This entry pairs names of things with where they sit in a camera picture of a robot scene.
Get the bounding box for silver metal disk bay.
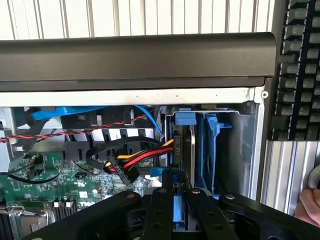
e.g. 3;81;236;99
159;104;260;201

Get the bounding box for empty blue disk carrier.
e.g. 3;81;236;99
198;113;222;192

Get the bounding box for person's hand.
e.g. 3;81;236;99
294;187;320;226

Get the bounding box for green motherboard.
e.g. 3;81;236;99
0;152;163;226

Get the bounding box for black plastic fan shroud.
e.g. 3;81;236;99
60;106;162;174

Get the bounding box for small black heat sink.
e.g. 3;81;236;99
52;198;79;224

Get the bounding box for silver CPU socket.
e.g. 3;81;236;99
0;204;56;240

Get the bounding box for black keyboard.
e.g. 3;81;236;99
269;0;320;141

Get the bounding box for black and silver PC case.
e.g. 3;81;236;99
0;31;277;240

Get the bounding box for yellow red black power wire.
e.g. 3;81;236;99
102;131;185;186

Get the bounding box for grey metal ring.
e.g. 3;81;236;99
306;165;320;190

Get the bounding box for thin blue data wire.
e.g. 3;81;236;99
132;104;164;141

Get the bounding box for red black twisted wire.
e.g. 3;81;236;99
0;113;154;144

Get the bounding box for thin black wire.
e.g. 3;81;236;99
6;159;64;185

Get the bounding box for flat blue data wire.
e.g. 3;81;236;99
30;105;136;123

